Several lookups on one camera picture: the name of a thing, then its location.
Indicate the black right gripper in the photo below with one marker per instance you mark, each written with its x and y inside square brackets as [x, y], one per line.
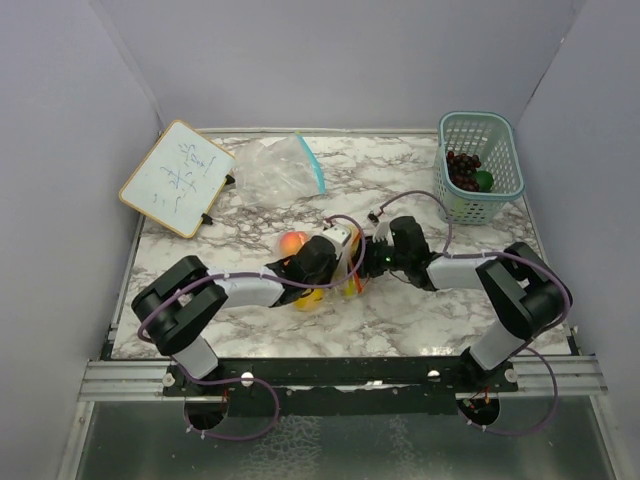
[371, 268]

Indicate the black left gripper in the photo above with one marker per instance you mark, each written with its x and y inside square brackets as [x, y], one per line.
[332, 265]

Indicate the orange zip clear bag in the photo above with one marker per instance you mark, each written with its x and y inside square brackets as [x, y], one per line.
[341, 269]

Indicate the purple fake grapes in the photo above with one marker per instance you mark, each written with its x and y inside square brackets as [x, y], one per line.
[460, 168]

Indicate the blue zip clear bag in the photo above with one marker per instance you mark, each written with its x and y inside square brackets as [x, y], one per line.
[277, 174]

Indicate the dark green fake vegetable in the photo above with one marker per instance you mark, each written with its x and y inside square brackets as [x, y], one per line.
[484, 180]

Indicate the fake yellow banana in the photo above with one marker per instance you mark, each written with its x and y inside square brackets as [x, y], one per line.
[352, 286]

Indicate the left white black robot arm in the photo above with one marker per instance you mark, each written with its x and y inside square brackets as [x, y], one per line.
[175, 308]

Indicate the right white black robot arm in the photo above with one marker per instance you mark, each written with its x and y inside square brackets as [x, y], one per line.
[527, 297]

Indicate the fake pink peach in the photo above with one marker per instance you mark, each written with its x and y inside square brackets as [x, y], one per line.
[291, 242]

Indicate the fake yellow lemon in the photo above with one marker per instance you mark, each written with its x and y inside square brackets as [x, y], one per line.
[310, 300]

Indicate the teal plastic basket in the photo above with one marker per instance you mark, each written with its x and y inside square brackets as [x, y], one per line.
[490, 136]

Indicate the yellow framed whiteboard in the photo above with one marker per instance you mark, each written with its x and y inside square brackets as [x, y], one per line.
[179, 179]

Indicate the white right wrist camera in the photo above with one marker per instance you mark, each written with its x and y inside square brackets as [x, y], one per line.
[381, 226]

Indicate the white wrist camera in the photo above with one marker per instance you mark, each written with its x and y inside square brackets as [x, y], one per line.
[339, 235]
[381, 226]

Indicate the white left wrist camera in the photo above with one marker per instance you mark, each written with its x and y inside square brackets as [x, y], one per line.
[339, 235]

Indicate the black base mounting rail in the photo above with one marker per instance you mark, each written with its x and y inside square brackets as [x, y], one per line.
[340, 386]

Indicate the aluminium extrusion rail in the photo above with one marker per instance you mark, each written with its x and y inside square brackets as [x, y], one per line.
[106, 381]

